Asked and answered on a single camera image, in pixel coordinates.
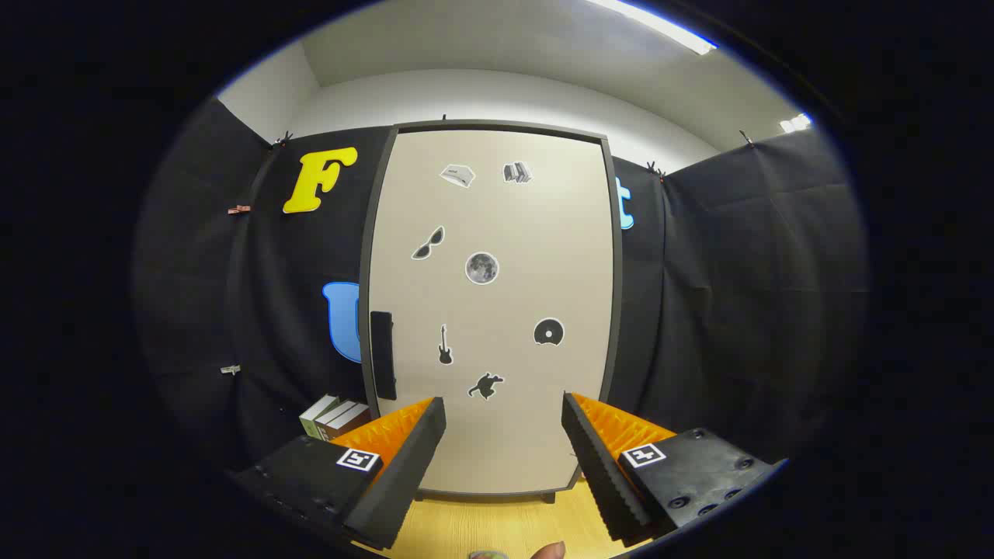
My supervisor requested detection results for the black backdrop cloth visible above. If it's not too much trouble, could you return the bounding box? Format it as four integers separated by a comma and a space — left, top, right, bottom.
132, 97, 869, 482

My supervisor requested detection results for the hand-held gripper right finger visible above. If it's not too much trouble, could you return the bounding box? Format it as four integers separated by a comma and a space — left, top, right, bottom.
561, 391, 789, 546

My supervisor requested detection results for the green book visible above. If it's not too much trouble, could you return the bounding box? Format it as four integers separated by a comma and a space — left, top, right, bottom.
299, 394, 340, 439

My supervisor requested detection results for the dark grey cabinet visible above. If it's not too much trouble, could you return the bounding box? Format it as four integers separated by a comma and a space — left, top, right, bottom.
359, 119, 624, 504

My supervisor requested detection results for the long ceiling light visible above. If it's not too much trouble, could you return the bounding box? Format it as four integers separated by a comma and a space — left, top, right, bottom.
606, 0, 717, 56

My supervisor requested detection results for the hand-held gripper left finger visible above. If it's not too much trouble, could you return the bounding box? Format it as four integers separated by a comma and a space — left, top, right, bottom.
229, 397, 448, 552

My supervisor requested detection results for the beige cabinet door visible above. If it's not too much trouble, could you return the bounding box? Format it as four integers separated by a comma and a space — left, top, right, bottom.
368, 128, 616, 496

